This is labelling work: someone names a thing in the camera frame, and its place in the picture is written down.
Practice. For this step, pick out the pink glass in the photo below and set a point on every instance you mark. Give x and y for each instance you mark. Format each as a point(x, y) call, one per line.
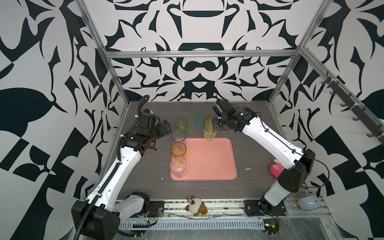
point(224, 131)

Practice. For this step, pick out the tall green glass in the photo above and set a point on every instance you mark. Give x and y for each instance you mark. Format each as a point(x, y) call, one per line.
point(209, 132)

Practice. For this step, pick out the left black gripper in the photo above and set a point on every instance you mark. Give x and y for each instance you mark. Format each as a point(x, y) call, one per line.
point(162, 131)

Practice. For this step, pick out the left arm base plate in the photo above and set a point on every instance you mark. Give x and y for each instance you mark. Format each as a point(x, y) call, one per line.
point(152, 209)

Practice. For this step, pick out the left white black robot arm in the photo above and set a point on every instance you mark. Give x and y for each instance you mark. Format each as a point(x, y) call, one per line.
point(99, 216)

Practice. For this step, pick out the blue translucent glass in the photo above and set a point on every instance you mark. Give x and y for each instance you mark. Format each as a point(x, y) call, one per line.
point(179, 136)

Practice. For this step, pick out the light blue computer mouse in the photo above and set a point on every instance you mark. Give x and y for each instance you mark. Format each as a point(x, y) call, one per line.
point(307, 203)

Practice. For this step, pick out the orange translucent glass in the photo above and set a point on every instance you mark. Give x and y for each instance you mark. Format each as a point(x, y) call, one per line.
point(179, 151)

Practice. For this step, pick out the pink pig plush toy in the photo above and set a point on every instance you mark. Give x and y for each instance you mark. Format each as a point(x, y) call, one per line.
point(276, 168)

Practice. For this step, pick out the short green glass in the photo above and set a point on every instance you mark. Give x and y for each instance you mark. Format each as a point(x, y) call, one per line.
point(182, 124)

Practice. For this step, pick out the green lit circuit board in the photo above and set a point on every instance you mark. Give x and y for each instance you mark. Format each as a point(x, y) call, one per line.
point(271, 226)

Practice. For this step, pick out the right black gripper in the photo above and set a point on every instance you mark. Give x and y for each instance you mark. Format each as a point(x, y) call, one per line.
point(215, 122)

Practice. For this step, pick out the white cable duct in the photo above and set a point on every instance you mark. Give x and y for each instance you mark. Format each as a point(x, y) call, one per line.
point(200, 224)

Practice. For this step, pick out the teal translucent glass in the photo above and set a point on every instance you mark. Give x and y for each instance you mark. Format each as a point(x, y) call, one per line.
point(199, 118)

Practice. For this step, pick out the black hook rail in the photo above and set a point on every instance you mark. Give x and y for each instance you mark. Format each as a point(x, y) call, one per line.
point(361, 111)

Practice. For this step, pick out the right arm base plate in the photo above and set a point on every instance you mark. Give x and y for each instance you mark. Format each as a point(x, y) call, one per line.
point(258, 207)

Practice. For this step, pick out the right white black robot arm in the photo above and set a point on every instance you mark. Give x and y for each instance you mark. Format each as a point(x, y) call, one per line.
point(296, 162)

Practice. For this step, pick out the brown white plush toy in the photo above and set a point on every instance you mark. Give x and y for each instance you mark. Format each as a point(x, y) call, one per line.
point(196, 206)

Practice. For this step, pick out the pink rectangular tray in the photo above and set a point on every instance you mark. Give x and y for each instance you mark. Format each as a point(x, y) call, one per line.
point(208, 161)

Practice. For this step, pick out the clear glass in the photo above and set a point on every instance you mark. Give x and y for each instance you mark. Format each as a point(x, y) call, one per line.
point(178, 167)

